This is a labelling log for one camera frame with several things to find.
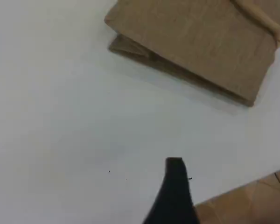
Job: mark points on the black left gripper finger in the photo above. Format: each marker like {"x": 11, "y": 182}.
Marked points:
{"x": 175, "y": 198}

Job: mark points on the brown jute tote bag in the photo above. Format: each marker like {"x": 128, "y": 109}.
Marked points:
{"x": 200, "y": 42}

